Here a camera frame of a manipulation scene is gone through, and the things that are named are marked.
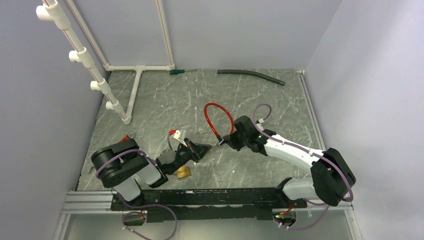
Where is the aluminium frame rail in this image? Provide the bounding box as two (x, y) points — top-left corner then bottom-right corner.
(296, 69), (354, 210)

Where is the red cable lock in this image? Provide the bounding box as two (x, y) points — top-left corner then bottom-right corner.
(203, 102), (236, 146)

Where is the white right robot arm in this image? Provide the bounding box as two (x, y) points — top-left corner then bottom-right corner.
(220, 115), (357, 208)

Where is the brass padlock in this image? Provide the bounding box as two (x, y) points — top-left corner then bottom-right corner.
(176, 164), (192, 180)

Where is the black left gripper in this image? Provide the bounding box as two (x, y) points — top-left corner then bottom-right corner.
(167, 137), (213, 175)

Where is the red adjustable wrench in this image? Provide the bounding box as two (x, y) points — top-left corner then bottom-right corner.
(118, 132), (136, 143)

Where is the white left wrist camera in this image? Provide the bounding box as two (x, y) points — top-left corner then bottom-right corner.
(167, 129), (187, 149)

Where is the dark rubber hose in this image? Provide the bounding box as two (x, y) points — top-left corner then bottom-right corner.
(216, 69), (286, 87)

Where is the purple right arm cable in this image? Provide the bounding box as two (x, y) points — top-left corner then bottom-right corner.
(251, 103), (355, 231)

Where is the white PVC pipe frame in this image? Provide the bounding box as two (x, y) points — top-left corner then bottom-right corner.
(35, 0), (176, 125)

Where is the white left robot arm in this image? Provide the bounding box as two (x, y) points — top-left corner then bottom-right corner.
(91, 138), (212, 210)

